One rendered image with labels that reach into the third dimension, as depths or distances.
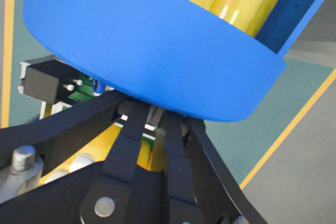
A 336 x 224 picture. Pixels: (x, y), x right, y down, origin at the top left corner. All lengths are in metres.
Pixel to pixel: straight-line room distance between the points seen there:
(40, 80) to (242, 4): 0.39
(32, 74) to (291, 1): 0.47
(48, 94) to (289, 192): 2.44
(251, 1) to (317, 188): 2.51
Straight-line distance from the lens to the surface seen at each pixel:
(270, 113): 1.74
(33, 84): 0.45
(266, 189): 2.36
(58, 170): 0.43
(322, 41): 0.87
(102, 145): 0.39
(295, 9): 0.28
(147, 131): 0.44
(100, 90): 0.40
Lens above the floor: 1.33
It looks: 68 degrees down
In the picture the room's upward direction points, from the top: 177 degrees counter-clockwise
